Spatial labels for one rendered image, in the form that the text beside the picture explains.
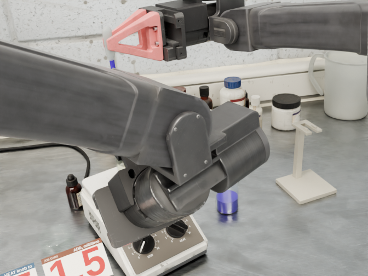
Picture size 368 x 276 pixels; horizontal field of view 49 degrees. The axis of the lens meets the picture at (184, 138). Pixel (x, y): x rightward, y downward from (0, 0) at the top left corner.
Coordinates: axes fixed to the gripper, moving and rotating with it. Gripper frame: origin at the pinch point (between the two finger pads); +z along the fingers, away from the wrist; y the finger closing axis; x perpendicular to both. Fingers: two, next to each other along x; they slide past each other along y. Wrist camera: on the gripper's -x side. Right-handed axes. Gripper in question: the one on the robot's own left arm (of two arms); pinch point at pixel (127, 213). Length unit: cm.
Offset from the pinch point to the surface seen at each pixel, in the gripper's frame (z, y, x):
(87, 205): 15.9, 1.2, -4.4
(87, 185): 15.2, 0.2, -7.4
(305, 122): 3.9, -37.8, -2.5
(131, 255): 7.1, -0.2, 5.4
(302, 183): 10.4, -36.3, 7.4
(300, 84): 29, -66, -15
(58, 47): 41, -11, -46
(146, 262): 6.5, -1.7, 7.2
